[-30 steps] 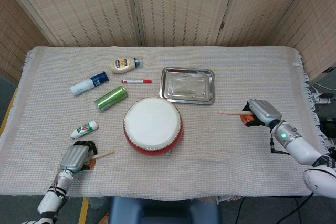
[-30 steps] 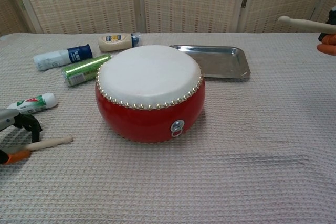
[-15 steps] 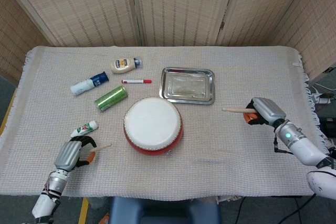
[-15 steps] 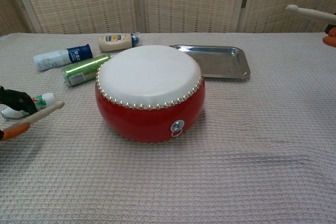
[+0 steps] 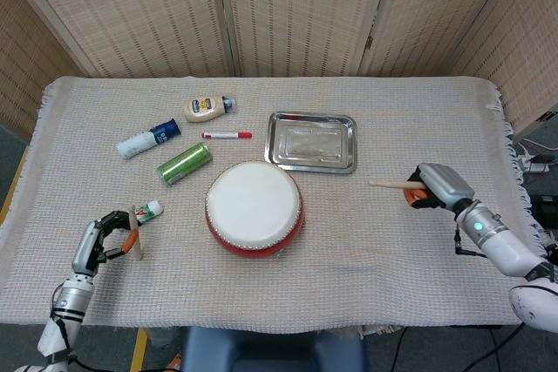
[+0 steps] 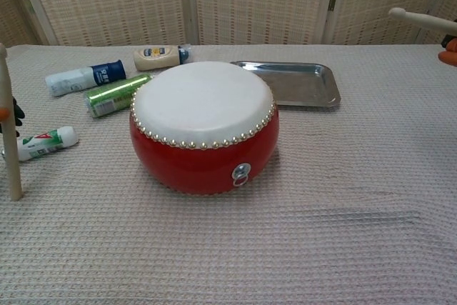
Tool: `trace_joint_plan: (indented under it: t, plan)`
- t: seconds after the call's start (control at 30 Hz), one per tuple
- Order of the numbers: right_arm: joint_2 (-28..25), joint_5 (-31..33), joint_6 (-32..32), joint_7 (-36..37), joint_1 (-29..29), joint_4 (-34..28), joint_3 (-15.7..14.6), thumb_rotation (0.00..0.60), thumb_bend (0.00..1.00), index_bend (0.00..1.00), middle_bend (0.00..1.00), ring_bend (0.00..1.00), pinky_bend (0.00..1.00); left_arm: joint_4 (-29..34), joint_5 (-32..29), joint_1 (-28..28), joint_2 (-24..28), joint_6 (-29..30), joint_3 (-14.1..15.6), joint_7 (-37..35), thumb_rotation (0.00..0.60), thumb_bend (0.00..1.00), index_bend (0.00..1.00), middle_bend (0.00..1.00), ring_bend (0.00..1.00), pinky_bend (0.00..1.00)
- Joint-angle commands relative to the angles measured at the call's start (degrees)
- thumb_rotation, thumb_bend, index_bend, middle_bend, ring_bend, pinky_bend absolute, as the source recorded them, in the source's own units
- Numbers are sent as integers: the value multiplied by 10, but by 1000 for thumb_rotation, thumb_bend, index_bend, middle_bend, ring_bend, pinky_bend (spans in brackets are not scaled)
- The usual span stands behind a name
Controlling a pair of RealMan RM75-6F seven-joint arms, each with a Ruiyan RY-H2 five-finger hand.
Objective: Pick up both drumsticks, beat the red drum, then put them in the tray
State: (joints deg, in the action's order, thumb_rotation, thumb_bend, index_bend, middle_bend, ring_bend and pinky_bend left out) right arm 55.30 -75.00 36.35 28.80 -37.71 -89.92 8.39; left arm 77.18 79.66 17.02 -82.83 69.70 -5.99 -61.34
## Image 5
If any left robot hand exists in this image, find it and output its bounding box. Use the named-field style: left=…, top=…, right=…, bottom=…
left=71, top=209, right=143, bottom=278

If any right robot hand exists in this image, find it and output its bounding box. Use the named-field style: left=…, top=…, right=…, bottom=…
left=403, top=162, right=476, bottom=215

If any wooden drumstick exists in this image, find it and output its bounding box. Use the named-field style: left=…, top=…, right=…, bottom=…
left=368, top=178, right=427, bottom=191
left=129, top=205, right=145, bottom=261

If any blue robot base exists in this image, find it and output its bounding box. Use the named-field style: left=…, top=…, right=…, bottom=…
left=180, top=327, right=367, bottom=372

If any stainless steel tray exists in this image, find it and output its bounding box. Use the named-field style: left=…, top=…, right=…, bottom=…
left=263, top=111, right=358, bottom=175

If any red drum white skin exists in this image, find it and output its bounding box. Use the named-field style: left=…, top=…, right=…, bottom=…
left=204, top=160, right=306, bottom=260

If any small white green tube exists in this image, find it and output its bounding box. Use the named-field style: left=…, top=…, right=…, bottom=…
left=134, top=200, right=164, bottom=227

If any white power strip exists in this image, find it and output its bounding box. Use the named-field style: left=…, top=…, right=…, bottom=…
left=521, top=160, right=551, bottom=175

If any black box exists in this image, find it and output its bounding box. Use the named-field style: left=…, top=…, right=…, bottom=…
left=529, top=195, right=558, bottom=229

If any beige woven tablecloth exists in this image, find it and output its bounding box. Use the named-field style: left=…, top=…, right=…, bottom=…
left=0, top=75, right=546, bottom=334

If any green drink can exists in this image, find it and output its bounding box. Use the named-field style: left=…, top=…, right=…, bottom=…
left=156, top=142, right=214, bottom=186

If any red white marker pen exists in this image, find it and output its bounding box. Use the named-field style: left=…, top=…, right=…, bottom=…
left=201, top=130, right=254, bottom=140

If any cream mayonnaise squeeze bottle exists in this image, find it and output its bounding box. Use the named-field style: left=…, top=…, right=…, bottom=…
left=182, top=95, right=239, bottom=124

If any woven folding screen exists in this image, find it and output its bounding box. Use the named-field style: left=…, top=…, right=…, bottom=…
left=0, top=0, right=558, bottom=142

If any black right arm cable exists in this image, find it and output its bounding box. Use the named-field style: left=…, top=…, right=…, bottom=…
left=453, top=222, right=487, bottom=258

